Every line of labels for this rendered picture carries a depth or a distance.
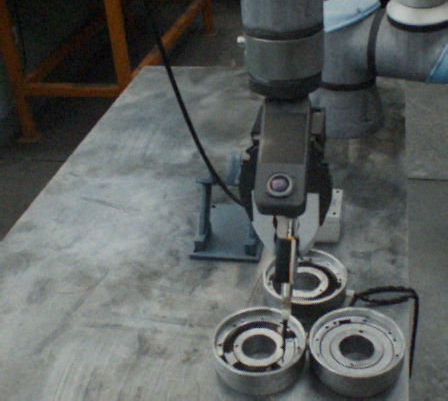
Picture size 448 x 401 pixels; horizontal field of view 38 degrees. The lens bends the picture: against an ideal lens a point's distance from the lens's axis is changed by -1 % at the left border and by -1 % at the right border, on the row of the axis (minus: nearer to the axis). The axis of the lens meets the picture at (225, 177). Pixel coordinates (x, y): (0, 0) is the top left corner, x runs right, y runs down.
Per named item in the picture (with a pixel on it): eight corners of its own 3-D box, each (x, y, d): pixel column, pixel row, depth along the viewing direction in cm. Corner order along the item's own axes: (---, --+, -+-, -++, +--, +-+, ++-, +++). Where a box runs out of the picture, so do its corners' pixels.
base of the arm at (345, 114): (308, 101, 133) (307, 55, 128) (384, 104, 130) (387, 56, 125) (299, 137, 121) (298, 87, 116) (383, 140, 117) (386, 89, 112)
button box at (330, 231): (339, 243, 93) (339, 214, 91) (289, 239, 95) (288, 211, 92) (343, 210, 100) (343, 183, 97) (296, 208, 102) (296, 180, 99)
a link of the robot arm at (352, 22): (325, 56, 127) (325, -14, 120) (393, 64, 121) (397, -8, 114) (300, 79, 118) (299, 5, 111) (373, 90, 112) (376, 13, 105)
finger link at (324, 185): (336, 218, 69) (329, 145, 65) (335, 226, 68) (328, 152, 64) (292, 219, 71) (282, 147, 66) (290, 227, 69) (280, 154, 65)
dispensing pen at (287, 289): (266, 362, 70) (276, 204, 70) (272, 354, 74) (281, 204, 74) (287, 364, 69) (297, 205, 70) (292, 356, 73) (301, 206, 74)
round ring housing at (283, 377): (236, 414, 70) (234, 388, 67) (201, 349, 78) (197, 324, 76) (323, 379, 73) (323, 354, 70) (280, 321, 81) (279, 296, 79)
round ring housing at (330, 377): (417, 391, 70) (421, 365, 68) (324, 411, 69) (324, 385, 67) (383, 325, 79) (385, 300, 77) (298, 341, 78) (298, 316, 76)
